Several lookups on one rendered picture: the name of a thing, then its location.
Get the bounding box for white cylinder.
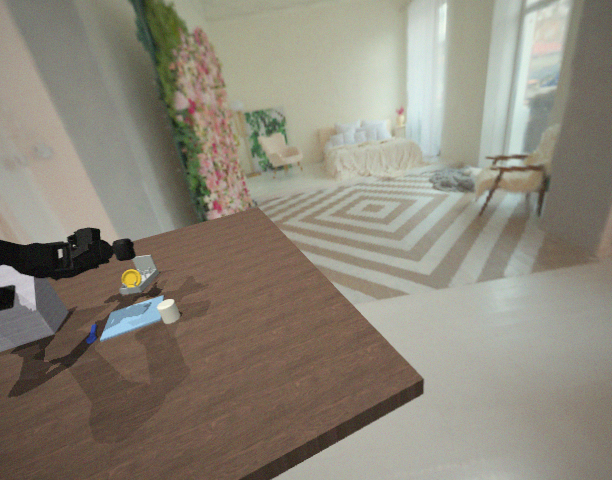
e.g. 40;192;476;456
157;299;181;324

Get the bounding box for yellow plate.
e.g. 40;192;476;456
121;269;142;287

